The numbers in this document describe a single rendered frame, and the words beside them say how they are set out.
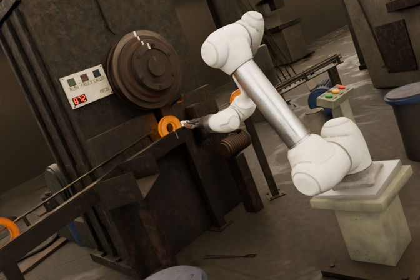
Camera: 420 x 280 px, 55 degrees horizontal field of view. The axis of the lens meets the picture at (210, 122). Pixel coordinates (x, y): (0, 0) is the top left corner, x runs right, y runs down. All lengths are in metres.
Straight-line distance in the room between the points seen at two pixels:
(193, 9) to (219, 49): 9.46
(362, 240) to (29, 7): 2.00
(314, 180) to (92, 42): 1.54
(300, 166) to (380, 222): 0.43
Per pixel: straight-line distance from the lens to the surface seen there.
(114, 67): 2.34
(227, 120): 2.03
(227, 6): 6.66
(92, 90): 2.40
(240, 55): 1.57
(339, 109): 2.45
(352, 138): 1.69
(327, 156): 1.56
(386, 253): 1.87
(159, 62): 2.38
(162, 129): 2.45
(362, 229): 1.84
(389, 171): 1.81
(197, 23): 10.94
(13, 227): 2.14
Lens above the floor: 1.11
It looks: 10 degrees down
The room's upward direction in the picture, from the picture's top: 21 degrees counter-clockwise
